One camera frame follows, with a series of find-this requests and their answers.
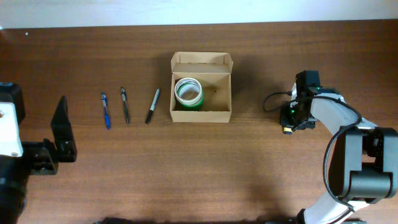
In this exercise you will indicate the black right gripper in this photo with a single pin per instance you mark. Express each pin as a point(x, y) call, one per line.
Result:
point(298, 121)

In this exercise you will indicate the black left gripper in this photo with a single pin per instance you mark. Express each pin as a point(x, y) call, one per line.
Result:
point(40, 157)

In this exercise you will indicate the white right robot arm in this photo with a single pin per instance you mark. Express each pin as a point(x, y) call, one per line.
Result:
point(360, 161)

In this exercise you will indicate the blue pen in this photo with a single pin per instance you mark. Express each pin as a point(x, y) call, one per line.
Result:
point(106, 112)

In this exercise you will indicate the black marker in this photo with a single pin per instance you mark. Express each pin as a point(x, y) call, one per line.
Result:
point(153, 105)

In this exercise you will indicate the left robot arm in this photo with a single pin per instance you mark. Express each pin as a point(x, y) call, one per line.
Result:
point(20, 160)

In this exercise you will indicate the open cardboard box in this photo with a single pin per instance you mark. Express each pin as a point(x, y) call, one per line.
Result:
point(213, 71)

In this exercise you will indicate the yellow highlighter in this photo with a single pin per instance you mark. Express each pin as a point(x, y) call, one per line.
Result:
point(287, 130)

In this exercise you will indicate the black pen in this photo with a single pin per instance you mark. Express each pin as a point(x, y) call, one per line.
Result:
point(125, 106)

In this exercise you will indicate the green tape roll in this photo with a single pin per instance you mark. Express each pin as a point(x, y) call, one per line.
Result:
point(199, 105)

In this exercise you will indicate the white tape roll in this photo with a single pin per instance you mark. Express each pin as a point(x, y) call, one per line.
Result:
point(188, 91)

